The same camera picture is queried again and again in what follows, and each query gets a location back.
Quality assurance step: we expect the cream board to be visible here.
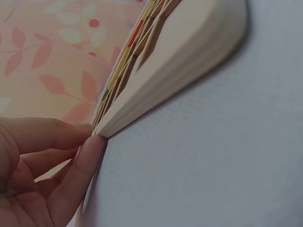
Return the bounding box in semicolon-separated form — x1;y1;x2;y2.
91;0;250;139

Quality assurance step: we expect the person's left hand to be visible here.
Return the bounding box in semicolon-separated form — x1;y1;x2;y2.
0;116;106;227

